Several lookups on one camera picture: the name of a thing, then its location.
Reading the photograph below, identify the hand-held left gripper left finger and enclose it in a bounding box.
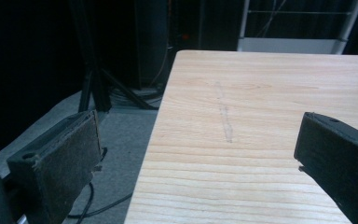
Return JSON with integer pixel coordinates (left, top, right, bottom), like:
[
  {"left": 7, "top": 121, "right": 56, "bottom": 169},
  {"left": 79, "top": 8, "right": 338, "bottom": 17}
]
[{"left": 7, "top": 109, "right": 103, "bottom": 224}]

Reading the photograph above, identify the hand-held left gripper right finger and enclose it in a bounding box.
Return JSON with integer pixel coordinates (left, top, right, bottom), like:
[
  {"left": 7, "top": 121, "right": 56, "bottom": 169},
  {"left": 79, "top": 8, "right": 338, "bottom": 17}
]
[{"left": 294, "top": 111, "right": 358, "bottom": 224}]

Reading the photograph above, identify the black metal tripod stand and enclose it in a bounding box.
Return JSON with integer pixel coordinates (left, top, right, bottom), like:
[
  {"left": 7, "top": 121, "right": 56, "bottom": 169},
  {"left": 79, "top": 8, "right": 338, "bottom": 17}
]
[{"left": 69, "top": 0, "right": 159, "bottom": 114}]

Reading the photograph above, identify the white metal rack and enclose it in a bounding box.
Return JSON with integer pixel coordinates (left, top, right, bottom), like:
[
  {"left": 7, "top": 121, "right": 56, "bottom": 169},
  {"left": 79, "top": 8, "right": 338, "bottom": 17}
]
[{"left": 237, "top": 0, "right": 358, "bottom": 55}]

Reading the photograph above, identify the black floor cable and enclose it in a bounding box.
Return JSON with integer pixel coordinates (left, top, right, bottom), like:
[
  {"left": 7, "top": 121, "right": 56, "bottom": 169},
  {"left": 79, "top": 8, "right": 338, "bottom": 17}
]
[{"left": 67, "top": 147, "right": 133, "bottom": 224}]

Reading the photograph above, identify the bundle of dark cables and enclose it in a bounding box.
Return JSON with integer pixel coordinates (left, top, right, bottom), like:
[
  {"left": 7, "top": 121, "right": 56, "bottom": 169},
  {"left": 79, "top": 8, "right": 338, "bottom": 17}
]
[{"left": 109, "top": 87, "right": 164, "bottom": 110}]

